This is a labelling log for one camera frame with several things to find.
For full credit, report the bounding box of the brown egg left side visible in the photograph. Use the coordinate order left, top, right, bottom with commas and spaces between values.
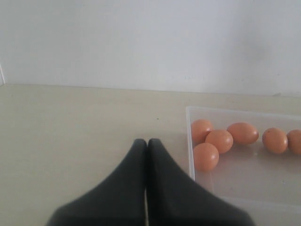
193, 143, 219, 172

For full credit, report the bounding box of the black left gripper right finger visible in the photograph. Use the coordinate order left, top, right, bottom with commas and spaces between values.
146, 138, 254, 226

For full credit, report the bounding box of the brown egg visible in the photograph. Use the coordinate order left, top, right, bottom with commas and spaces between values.
191, 119, 213, 145
287, 129, 301, 155
262, 128, 288, 154
193, 143, 219, 172
227, 122, 259, 145

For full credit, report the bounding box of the clear plastic drawer bin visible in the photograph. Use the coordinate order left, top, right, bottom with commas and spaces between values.
186, 106, 301, 226

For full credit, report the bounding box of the brown egg second row left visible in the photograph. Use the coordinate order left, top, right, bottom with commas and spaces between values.
205, 129, 234, 153

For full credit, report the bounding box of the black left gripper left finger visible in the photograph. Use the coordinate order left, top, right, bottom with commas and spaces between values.
47, 139, 147, 226

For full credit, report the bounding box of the brown egg back left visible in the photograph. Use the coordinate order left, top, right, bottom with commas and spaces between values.
191, 119, 213, 145

